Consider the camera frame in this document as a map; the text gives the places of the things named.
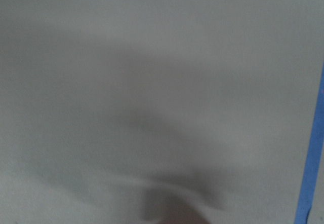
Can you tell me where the red block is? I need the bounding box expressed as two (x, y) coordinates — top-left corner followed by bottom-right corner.
(142, 193), (209, 224)

